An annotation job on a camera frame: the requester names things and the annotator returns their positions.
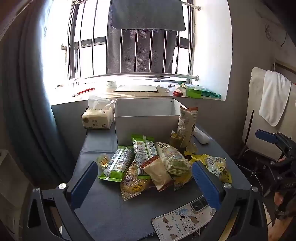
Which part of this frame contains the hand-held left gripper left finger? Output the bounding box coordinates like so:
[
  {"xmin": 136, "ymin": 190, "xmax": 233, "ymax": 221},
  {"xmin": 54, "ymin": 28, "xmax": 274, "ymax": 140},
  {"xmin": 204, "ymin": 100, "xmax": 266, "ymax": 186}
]
[{"xmin": 22, "ymin": 161, "xmax": 100, "ymax": 241}]

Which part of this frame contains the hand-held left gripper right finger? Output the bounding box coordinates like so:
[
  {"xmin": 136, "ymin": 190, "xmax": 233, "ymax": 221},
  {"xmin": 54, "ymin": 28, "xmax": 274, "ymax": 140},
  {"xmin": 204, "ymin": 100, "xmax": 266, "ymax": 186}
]
[{"xmin": 191, "ymin": 161, "xmax": 269, "ymax": 241}]

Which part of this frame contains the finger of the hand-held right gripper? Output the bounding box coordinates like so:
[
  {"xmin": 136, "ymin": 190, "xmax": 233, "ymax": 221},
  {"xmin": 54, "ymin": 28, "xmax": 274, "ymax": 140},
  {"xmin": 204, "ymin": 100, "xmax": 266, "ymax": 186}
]
[{"xmin": 255, "ymin": 129, "xmax": 296, "ymax": 158}]

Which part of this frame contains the pale green wafer packet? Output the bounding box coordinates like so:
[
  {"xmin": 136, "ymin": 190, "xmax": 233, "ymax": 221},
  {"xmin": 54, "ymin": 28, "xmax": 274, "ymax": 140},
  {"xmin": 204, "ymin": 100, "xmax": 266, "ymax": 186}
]
[{"xmin": 154, "ymin": 142, "xmax": 192, "ymax": 176}]

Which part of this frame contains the gold snack packet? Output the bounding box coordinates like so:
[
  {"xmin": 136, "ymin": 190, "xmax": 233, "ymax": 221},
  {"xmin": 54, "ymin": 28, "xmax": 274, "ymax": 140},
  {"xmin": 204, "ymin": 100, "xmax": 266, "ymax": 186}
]
[{"xmin": 168, "ymin": 131, "xmax": 192, "ymax": 150}]

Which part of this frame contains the tall white snack bag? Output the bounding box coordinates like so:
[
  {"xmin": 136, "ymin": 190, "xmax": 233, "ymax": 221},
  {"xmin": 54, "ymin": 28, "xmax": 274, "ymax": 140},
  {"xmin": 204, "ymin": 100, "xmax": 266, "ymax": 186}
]
[{"xmin": 177, "ymin": 106, "xmax": 199, "ymax": 149}]

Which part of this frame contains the white cardboard box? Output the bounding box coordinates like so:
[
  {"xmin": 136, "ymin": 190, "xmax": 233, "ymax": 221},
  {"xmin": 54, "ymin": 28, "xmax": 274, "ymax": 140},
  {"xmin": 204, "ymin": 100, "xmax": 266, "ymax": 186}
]
[{"xmin": 113, "ymin": 98, "xmax": 188, "ymax": 146}]

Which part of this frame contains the person's right hand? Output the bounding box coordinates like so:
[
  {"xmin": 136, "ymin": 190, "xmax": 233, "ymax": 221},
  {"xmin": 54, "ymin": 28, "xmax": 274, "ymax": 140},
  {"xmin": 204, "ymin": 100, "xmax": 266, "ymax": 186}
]
[{"xmin": 274, "ymin": 192, "xmax": 285, "ymax": 207}]

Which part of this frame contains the yellow barcode snack packet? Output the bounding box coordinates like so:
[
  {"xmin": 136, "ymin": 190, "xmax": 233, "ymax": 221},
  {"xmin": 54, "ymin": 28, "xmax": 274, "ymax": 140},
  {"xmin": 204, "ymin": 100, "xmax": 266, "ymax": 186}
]
[{"xmin": 192, "ymin": 153, "xmax": 232, "ymax": 183}]

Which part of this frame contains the small yellow snack packet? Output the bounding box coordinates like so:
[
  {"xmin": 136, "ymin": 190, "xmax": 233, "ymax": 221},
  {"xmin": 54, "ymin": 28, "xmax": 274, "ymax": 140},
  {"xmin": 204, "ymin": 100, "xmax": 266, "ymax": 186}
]
[
  {"xmin": 184, "ymin": 143, "xmax": 198, "ymax": 160},
  {"xmin": 173, "ymin": 171, "xmax": 193, "ymax": 191}
]

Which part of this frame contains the clear jelly cup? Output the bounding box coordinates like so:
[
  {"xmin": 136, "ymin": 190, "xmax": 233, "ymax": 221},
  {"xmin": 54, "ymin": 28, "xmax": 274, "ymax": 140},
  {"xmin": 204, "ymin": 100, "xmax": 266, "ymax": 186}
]
[{"xmin": 96, "ymin": 153, "xmax": 110, "ymax": 169}]

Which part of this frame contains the cream chair back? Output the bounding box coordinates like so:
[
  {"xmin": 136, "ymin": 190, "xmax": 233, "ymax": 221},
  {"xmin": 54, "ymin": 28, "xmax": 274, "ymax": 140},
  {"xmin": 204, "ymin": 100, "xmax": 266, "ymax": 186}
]
[{"xmin": 242, "ymin": 67, "xmax": 296, "ymax": 160}]

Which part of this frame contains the white towel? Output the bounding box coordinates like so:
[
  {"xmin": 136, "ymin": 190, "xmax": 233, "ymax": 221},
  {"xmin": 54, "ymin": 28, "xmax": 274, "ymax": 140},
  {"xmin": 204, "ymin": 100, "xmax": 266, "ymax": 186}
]
[{"xmin": 258, "ymin": 70, "xmax": 292, "ymax": 127}]

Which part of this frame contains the green and white snack packet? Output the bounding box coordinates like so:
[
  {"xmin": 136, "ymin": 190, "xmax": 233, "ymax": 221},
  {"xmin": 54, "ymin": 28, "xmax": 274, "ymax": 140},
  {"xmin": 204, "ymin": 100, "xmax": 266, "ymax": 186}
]
[
  {"xmin": 98, "ymin": 146, "xmax": 135, "ymax": 183},
  {"xmin": 131, "ymin": 134, "xmax": 159, "ymax": 179}
]

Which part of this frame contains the phone with cartoon case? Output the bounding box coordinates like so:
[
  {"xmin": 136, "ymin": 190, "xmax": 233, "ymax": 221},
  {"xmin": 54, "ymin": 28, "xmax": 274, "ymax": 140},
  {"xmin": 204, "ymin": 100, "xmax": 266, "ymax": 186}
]
[{"xmin": 151, "ymin": 195, "xmax": 216, "ymax": 240}]

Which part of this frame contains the white remote control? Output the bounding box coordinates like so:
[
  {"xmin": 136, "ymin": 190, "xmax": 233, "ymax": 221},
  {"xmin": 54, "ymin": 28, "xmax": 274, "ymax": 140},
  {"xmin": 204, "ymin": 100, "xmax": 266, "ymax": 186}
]
[{"xmin": 192, "ymin": 126, "xmax": 210, "ymax": 145}]

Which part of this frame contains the yellow crisp noodle packet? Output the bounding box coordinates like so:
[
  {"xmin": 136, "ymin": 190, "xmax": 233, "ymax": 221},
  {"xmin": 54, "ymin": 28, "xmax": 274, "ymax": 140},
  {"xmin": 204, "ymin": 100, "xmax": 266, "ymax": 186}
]
[{"xmin": 120, "ymin": 160, "xmax": 153, "ymax": 202}]

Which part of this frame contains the beige red-edged snack packet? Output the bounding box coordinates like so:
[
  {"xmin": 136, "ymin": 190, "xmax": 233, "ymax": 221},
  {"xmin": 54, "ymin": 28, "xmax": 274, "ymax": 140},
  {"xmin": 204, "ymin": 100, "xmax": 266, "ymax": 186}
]
[{"xmin": 141, "ymin": 156, "xmax": 174, "ymax": 192}]

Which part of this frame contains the tissue pack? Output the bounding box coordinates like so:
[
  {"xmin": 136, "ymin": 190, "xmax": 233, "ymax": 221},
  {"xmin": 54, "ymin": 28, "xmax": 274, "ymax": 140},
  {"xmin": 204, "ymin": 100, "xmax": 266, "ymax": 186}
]
[{"xmin": 81, "ymin": 95, "xmax": 115, "ymax": 130}]

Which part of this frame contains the green plastic bag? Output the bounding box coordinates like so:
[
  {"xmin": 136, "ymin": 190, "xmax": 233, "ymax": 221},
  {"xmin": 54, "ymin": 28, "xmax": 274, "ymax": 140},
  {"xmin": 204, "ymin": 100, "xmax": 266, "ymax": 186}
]
[{"xmin": 180, "ymin": 82, "xmax": 222, "ymax": 99}]

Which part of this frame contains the green box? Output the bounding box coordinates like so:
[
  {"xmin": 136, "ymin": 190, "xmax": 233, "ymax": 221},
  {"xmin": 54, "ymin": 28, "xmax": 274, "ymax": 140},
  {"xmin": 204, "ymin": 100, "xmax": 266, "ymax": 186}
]
[{"xmin": 185, "ymin": 85, "xmax": 203, "ymax": 98}]

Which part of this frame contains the blue-grey curtain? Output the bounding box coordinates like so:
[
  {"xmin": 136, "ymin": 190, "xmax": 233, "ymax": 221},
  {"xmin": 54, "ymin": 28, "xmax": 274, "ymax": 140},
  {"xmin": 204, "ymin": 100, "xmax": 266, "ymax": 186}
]
[{"xmin": 2, "ymin": 14, "xmax": 77, "ymax": 183}]

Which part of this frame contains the cardboard sheet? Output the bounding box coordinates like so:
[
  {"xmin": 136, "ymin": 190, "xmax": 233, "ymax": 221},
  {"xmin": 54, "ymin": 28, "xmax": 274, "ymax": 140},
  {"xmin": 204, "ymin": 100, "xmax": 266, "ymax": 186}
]
[{"xmin": 113, "ymin": 85, "xmax": 160, "ymax": 93}]

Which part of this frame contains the window grille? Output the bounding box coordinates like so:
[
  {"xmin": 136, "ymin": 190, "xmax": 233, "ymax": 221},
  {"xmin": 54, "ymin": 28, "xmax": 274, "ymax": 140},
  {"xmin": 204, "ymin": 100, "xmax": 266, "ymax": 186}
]
[{"xmin": 61, "ymin": 0, "xmax": 195, "ymax": 84}]

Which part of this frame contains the striped grey towel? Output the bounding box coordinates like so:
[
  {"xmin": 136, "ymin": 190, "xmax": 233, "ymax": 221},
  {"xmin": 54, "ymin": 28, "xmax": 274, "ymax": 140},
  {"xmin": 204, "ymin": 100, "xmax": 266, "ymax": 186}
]
[{"xmin": 106, "ymin": 2, "xmax": 178, "ymax": 73}]

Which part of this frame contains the dark grey towel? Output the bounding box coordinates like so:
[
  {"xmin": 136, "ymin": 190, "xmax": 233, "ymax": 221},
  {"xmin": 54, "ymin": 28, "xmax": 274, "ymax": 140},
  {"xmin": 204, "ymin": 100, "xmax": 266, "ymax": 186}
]
[{"xmin": 111, "ymin": 0, "xmax": 186, "ymax": 32}]

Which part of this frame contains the black charging cable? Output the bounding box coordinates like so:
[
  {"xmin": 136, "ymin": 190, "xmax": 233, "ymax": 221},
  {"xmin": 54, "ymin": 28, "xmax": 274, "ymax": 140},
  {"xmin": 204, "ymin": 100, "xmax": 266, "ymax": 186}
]
[{"xmin": 136, "ymin": 232, "xmax": 156, "ymax": 241}]

